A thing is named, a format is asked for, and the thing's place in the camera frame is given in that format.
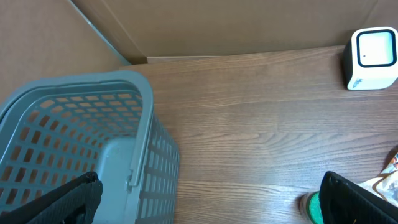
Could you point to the white barcode scanner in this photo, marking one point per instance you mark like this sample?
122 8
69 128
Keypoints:
370 59

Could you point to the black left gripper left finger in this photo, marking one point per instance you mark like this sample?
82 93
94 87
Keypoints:
75 202

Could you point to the dried mushroom pouch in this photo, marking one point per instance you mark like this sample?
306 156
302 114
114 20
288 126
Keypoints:
385 184

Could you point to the green lid jar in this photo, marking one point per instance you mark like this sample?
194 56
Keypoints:
309 207

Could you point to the dark plastic mesh basket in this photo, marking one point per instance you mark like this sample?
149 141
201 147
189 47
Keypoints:
54 130

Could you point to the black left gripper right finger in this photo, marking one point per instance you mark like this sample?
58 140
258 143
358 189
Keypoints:
344 202

